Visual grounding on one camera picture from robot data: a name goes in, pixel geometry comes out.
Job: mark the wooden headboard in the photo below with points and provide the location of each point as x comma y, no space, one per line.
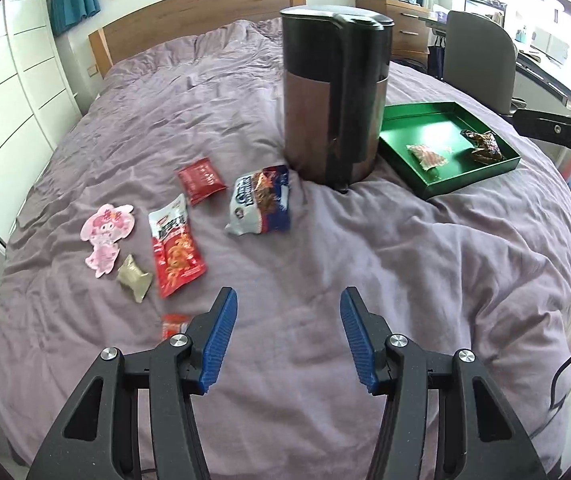
190,15

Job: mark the black and steel electric kettle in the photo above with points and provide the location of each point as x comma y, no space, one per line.
315,110

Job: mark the dark bag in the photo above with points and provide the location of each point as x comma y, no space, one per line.
436,57

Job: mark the wooden drawer cabinet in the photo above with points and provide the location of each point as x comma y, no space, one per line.
410,30

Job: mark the pink cartoon figure packet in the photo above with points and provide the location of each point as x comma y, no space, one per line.
107,230

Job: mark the purple bed blanket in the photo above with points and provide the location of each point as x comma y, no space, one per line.
415,285

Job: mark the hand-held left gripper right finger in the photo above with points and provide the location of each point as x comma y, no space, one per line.
358,340

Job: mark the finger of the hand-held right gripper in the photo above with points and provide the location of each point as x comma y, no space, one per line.
550,127

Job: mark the white wardrobe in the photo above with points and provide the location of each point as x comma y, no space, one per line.
15,85

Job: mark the desk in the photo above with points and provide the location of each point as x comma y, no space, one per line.
555,77

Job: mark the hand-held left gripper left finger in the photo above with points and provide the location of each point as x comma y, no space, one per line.
220,340

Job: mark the brown snack packet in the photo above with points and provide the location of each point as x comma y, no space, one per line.
485,147

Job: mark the dark red snack packet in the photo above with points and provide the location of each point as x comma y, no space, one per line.
201,180

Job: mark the white and blue snack bag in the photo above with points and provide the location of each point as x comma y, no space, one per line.
253,205

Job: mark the pink striped candy packet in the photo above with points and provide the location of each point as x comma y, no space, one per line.
428,157

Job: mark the beige candy packet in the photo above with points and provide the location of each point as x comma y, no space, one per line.
135,277

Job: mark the grey chair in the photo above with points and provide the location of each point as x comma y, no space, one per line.
480,60

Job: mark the long red snack packet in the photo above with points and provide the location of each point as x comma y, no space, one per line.
175,255

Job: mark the green tray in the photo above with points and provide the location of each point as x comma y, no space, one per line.
415,125

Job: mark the small red orange packet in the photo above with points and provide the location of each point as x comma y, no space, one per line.
173,325

